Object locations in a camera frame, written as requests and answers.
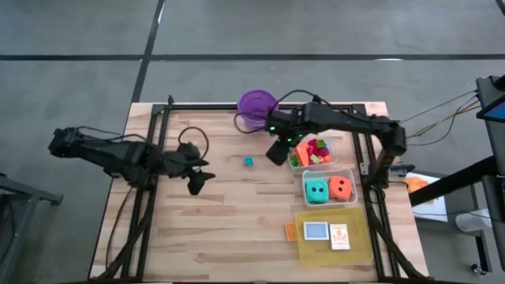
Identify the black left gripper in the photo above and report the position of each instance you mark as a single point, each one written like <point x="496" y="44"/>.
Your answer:
<point x="183" y="159"/>

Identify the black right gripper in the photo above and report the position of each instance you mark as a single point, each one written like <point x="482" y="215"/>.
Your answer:
<point x="290" y="124"/>

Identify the magenta toy block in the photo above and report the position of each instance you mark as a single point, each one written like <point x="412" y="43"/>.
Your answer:
<point x="313" y="146"/>

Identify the lime green square block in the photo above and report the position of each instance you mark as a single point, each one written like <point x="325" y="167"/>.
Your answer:
<point x="320" y="143"/>

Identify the orange toy block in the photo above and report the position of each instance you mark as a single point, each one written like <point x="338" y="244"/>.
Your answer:
<point x="327" y="159"/>

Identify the teal foam die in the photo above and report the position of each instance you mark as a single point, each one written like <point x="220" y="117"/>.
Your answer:
<point x="316" y="191"/>

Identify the orange foam die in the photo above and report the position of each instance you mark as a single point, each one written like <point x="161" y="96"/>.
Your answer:
<point x="340" y="188"/>

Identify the orange-yellow long toy block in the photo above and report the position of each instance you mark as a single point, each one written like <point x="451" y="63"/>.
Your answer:
<point x="291" y="231"/>

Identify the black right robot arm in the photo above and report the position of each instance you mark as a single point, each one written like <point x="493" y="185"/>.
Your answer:
<point x="355" y="122"/>

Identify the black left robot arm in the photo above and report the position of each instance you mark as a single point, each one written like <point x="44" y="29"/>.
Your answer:
<point x="114" y="154"/>

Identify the blue square toy block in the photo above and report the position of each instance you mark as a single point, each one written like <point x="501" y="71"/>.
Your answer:
<point x="248" y="161"/>

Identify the pale green small block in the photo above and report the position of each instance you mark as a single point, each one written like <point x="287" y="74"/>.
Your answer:
<point x="315" y="158"/>

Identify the small red toy block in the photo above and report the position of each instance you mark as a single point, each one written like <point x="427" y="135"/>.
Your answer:
<point x="324" y="152"/>

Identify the purple bucket with face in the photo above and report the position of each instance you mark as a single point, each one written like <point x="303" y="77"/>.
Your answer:
<point x="254" y="108"/>

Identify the white plastic bin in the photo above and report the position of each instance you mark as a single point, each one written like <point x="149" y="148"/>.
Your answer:
<point x="329" y="173"/>

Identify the clear plastic bin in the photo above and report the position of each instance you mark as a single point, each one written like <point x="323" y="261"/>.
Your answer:
<point x="333" y="165"/>

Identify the yellow translucent tray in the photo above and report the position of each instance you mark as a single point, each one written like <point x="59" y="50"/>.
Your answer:
<point x="355" y="256"/>

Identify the orange cloth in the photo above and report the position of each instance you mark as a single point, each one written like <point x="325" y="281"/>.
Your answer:
<point x="418" y="184"/>

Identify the white paper sheet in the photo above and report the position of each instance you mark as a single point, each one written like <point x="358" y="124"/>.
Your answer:
<point x="434" y="209"/>

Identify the grey metal stand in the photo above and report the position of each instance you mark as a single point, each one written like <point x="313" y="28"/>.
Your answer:
<point x="27" y="193"/>

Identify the black diagonal bar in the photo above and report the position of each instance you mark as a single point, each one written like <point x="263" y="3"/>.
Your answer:
<point x="453" y="183"/>

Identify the white rounded object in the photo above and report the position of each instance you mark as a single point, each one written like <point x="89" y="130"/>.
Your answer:
<point x="471" y="221"/>

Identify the dark grey monitor stand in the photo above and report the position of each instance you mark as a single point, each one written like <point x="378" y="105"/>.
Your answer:
<point x="495" y="142"/>

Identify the blue-screen tablet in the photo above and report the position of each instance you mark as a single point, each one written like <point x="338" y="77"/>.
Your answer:
<point x="495" y="112"/>

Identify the grey side table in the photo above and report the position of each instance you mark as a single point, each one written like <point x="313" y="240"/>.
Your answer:
<point x="483" y="252"/>

